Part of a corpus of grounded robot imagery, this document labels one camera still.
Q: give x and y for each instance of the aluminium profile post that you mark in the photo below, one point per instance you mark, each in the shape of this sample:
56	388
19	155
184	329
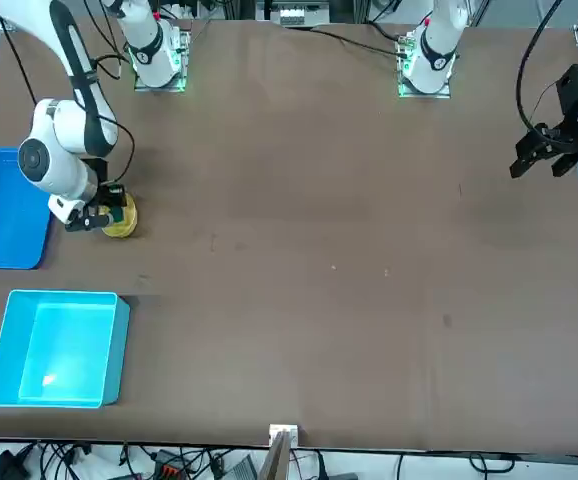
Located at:
279	455

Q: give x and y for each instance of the black power strip red switches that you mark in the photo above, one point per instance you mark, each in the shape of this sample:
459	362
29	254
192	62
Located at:
169	467

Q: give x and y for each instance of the black power adapter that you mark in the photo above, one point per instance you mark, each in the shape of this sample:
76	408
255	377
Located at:
4	465

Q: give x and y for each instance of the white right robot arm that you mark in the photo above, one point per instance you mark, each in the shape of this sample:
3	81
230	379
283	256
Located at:
64	130

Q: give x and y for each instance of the grey breaker box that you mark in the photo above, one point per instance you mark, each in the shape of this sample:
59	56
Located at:
301	15

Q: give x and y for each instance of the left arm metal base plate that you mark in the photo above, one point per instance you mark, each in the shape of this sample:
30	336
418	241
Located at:
403	90

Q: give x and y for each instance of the light blue plastic bin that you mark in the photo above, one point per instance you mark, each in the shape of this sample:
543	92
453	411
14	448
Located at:
64	350

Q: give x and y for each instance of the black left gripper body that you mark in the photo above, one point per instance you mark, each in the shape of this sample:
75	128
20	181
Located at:
571	95

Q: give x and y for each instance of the dark blue tray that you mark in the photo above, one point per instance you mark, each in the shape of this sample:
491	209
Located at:
4	235

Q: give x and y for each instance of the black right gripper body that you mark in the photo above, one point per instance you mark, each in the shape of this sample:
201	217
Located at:
112	196

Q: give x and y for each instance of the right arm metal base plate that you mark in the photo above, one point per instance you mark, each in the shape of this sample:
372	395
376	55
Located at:
181	60

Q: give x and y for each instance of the green and yellow sponge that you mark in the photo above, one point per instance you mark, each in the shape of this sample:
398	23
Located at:
117	216

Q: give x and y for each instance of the yellow bowl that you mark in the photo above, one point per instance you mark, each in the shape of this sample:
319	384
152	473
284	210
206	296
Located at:
128	220

